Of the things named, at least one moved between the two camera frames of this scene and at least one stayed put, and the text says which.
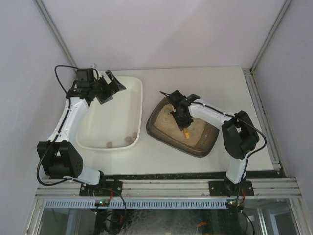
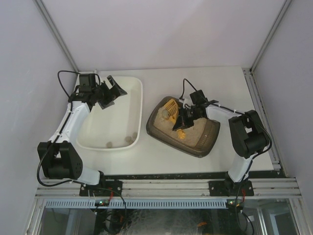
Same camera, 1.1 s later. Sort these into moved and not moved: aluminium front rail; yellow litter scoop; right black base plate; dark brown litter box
Moved: yellow litter scoop
Not moved: aluminium front rail; right black base plate; dark brown litter box
